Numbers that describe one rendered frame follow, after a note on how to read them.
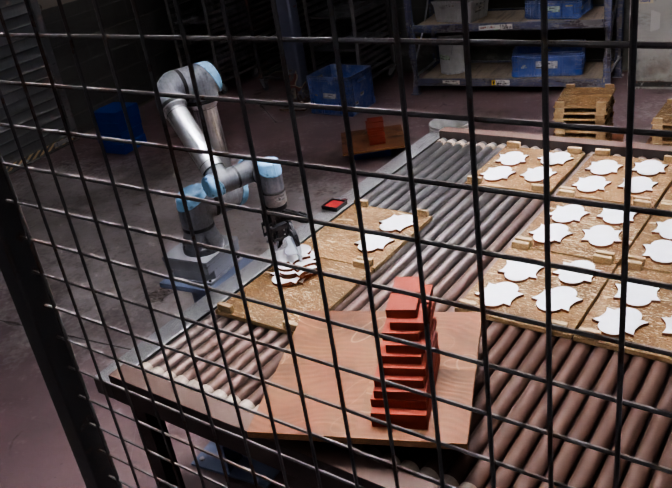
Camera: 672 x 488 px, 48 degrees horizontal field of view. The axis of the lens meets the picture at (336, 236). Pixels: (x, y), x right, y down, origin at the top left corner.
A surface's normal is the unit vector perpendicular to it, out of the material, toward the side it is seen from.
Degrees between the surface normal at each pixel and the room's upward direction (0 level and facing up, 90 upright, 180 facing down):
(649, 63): 90
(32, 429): 0
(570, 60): 90
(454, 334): 0
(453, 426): 0
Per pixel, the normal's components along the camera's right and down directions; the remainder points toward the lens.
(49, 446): -0.14, -0.88
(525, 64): -0.33, 0.47
